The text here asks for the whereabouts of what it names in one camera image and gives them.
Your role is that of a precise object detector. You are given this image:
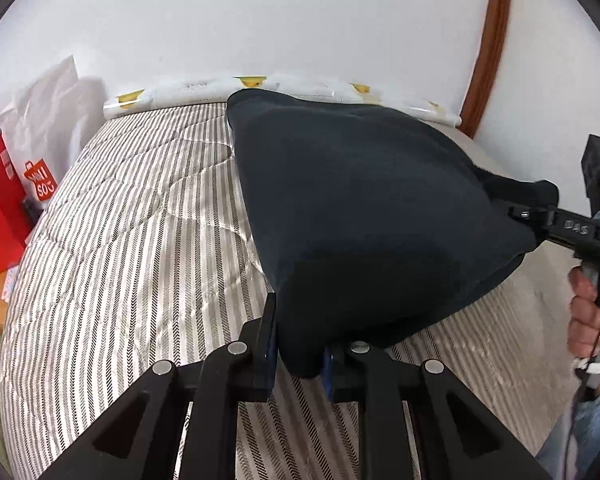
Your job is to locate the black sweater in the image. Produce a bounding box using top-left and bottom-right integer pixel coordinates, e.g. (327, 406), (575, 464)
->
(226, 89), (561, 380)

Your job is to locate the person's right hand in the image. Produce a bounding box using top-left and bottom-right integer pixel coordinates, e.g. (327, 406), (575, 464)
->
(567, 265), (600, 376)

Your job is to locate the white bag with orange print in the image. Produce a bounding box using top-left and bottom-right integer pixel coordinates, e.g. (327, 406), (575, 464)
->
(0, 55), (108, 218)

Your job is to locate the person's right forearm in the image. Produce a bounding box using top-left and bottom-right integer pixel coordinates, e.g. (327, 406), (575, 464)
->
(535, 360), (600, 480)

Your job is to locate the striped bed quilt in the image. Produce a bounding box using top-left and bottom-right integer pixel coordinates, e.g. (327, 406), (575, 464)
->
(0, 102), (596, 480)

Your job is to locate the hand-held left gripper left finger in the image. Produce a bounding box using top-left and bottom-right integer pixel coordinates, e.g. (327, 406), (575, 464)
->
(40, 292), (281, 480)

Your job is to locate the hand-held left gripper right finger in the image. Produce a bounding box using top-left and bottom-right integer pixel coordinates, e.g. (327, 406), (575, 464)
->
(322, 340), (553, 480)

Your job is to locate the white duck print sheet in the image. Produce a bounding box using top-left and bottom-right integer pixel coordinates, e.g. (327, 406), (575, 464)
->
(103, 74), (462, 128)

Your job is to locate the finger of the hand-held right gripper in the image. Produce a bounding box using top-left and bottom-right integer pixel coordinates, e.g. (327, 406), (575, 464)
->
(495, 200), (553, 233)

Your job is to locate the brown wooden door frame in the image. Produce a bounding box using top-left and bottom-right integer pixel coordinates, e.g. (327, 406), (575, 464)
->
(459, 0), (513, 138)

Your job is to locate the black cable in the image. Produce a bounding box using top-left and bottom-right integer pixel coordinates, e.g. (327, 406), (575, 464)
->
(562, 305), (600, 456)

